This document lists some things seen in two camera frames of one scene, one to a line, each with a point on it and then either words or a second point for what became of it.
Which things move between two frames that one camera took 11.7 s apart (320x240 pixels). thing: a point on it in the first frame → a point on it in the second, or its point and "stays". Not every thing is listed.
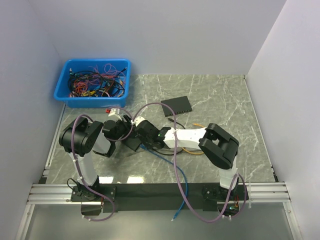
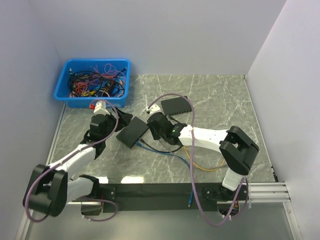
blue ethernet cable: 185,178 → 143,146
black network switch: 180,105 stays
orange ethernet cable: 194,153 → 204,168
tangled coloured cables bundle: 100,80 stays
